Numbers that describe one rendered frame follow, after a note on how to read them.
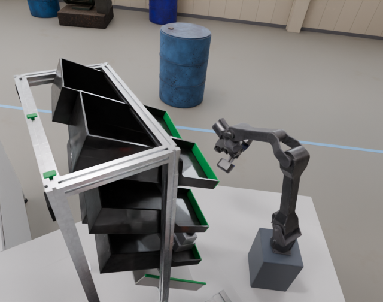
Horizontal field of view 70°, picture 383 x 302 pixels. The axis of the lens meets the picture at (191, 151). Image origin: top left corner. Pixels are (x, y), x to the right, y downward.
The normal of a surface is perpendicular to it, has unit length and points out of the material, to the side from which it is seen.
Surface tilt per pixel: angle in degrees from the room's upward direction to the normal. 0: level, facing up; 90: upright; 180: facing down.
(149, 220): 90
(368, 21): 90
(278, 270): 90
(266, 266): 90
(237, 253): 0
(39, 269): 0
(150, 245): 25
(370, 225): 0
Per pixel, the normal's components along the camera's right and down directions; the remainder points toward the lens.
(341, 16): -0.08, 0.64
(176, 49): -0.31, 0.60
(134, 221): 0.36, 0.63
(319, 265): 0.09, -0.76
